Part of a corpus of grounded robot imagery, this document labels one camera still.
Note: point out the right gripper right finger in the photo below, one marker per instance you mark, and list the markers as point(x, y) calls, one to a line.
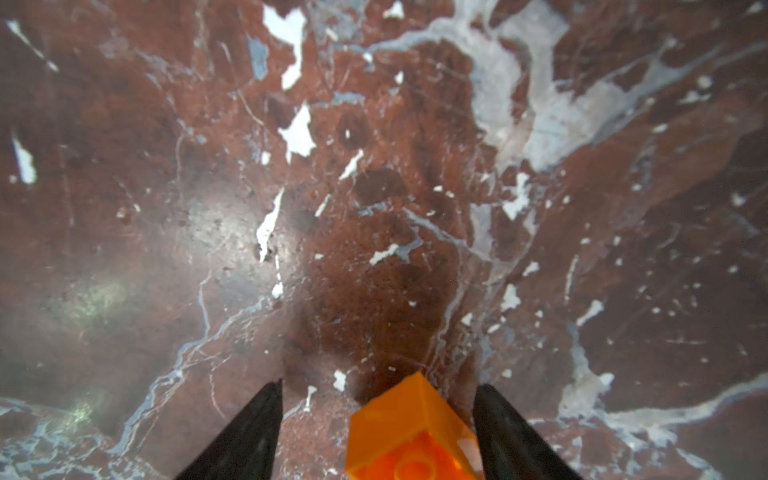
point(510, 447)

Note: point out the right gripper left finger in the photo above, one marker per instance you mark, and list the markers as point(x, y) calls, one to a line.
point(246, 447)

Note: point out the orange brick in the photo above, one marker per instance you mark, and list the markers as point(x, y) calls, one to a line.
point(411, 432)

